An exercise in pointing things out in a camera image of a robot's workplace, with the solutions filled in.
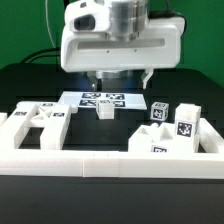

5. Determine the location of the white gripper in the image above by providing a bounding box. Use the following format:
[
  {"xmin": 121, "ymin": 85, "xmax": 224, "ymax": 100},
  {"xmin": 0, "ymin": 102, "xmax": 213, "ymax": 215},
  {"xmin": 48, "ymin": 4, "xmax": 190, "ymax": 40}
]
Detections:
[{"xmin": 61, "ymin": 0, "xmax": 185, "ymax": 91}]

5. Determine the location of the white chair seat part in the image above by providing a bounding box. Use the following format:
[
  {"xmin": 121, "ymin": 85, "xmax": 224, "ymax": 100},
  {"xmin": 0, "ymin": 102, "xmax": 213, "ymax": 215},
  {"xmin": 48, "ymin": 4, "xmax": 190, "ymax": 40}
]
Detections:
[{"xmin": 127, "ymin": 121, "xmax": 200, "ymax": 154}]

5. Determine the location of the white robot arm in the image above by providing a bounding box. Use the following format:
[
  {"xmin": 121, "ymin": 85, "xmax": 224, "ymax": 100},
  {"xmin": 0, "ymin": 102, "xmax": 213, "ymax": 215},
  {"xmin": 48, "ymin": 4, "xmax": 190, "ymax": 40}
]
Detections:
[{"xmin": 60, "ymin": 0, "xmax": 186, "ymax": 86}]

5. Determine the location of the white chair back part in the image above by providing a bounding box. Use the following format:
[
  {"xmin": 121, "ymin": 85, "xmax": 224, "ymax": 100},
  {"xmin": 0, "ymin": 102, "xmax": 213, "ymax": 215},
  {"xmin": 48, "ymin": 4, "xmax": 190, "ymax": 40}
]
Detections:
[{"xmin": 0, "ymin": 101, "xmax": 78, "ymax": 151}]

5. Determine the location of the white tag sheet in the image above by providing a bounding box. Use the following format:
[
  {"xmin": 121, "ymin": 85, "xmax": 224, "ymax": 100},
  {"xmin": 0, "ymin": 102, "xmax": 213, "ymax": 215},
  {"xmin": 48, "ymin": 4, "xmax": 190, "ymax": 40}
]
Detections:
[{"xmin": 59, "ymin": 91, "xmax": 147, "ymax": 110}]

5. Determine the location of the white thin cable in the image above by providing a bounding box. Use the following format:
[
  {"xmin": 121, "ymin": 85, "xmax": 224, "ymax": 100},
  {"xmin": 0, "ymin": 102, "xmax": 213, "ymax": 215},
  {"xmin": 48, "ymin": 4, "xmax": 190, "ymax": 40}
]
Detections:
[{"xmin": 45, "ymin": 0, "xmax": 63, "ymax": 51}]

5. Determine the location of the white U-shaped obstacle frame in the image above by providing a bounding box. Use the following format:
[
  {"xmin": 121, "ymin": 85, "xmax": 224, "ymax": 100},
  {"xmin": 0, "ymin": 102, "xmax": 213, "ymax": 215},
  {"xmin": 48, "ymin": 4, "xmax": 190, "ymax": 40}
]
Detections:
[{"xmin": 0, "ymin": 118, "xmax": 224, "ymax": 179}]

